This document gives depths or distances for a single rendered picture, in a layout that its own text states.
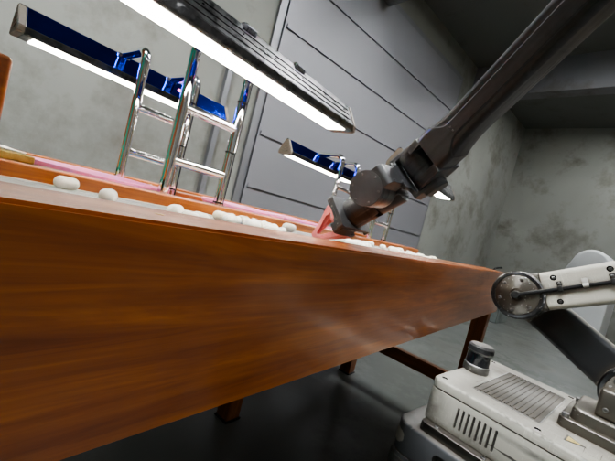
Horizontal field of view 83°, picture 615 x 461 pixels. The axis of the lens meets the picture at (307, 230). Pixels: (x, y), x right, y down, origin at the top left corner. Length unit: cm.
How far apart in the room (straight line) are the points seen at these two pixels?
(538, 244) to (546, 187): 111
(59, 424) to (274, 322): 21
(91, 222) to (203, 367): 18
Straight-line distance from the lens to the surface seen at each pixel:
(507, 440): 99
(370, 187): 54
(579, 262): 618
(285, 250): 38
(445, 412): 103
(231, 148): 91
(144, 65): 108
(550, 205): 789
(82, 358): 31
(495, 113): 55
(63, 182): 66
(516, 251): 787
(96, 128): 263
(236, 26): 73
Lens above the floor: 80
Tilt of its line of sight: 3 degrees down
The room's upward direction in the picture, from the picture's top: 15 degrees clockwise
